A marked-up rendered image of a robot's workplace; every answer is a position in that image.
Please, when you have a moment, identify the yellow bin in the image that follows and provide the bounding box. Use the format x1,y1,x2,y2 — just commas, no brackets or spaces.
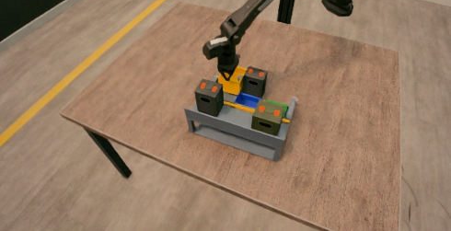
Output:
218,67,247,95

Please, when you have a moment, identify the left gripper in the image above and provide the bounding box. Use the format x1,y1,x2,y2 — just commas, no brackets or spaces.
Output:
217,52,240,81

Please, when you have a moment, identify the grey shelf rack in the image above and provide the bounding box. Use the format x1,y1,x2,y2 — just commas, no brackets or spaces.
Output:
184,91,297,162

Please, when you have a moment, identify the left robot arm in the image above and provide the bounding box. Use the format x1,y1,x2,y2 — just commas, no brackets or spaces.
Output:
202,0,353,65

